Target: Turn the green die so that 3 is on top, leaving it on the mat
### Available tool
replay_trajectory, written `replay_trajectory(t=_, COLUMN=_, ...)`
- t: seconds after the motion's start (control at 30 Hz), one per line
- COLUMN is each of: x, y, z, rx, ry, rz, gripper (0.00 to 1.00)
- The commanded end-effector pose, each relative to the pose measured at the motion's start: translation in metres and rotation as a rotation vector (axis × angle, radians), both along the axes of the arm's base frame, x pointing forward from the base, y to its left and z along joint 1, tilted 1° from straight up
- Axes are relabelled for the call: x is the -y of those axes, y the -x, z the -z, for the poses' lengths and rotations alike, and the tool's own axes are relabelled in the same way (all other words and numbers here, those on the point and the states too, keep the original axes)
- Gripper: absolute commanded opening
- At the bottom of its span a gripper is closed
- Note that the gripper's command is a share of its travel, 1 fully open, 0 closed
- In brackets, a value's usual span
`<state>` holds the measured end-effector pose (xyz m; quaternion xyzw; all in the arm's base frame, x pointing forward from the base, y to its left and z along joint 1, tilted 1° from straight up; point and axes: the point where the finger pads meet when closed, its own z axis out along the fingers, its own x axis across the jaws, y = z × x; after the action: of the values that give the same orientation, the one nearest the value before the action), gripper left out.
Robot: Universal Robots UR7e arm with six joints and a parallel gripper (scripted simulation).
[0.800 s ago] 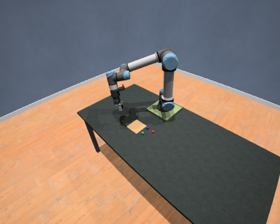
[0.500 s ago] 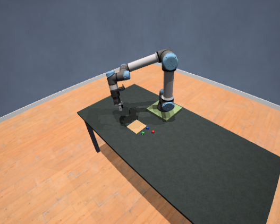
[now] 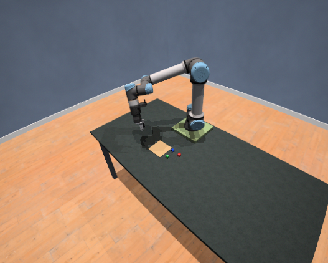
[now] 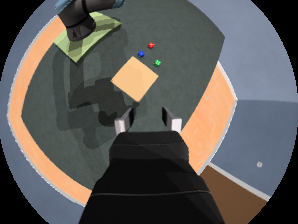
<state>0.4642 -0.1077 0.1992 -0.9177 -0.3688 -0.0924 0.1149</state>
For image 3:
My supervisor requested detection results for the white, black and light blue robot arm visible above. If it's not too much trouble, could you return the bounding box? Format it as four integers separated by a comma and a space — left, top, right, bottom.
124, 57, 210, 132

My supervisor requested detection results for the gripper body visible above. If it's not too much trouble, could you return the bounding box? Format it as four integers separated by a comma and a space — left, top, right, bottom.
128, 99, 147, 123

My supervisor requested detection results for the orange flat mat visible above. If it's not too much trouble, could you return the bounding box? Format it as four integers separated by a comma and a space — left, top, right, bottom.
148, 140, 171, 157

